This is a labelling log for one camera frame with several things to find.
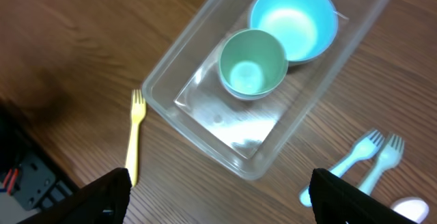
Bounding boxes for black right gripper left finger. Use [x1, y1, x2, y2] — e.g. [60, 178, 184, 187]
[19, 167, 132, 224]

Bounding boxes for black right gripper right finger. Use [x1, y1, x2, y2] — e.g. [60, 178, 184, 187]
[309, 168, 414, 224]

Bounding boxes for yellow plastic fork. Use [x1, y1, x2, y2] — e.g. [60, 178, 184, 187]
[125, 89, 147, 187]

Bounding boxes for clear plastic container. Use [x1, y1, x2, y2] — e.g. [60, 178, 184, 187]
[142, 0, 389, 180]

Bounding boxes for green plastic cup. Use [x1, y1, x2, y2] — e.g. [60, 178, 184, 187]
[218, 29, 288, 95]

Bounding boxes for blue plastic bowl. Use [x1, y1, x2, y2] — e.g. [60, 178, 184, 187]
[248, 0, 339, 65]

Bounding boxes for blue plastic cup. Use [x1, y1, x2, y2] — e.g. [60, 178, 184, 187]
[223, 84, 272, 101]

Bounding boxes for light blue plastic fork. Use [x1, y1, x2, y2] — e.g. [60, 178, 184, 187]
[298, 128, 386, 208]

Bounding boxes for teal plastic fork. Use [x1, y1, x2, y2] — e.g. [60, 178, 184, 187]
[358, 134, 405, 195]

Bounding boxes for white plastic spoon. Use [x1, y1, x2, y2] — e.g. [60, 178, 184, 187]
[391, 197, 429, 223]

